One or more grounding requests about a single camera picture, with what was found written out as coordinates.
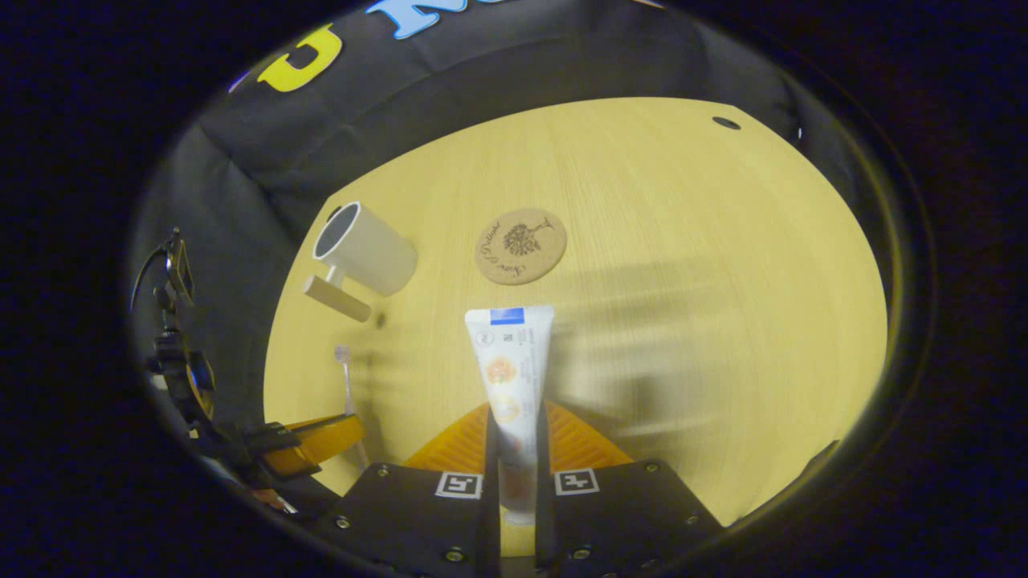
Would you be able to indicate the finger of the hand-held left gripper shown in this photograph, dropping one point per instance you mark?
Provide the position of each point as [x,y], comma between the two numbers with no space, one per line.
[321,443]

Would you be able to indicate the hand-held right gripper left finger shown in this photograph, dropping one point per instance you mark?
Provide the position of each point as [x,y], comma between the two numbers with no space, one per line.
[418,514]

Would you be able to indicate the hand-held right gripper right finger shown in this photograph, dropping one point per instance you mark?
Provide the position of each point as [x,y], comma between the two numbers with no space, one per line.
[618,514]

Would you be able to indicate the pink white toothbrush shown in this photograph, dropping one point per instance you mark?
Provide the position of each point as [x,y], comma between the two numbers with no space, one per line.
[347,385]

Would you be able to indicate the white toothpaste tube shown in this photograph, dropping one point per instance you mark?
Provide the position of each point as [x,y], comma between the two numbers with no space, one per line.
[514,361]

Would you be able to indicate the round cork coaster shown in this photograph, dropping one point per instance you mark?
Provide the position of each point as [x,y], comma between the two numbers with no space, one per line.
[522,245]

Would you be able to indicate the wooden desktop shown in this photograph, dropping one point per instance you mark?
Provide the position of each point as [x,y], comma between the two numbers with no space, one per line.
[683,241]

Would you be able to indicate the black backdrop cloth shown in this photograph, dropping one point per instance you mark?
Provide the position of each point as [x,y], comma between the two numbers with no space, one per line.
[482,72]

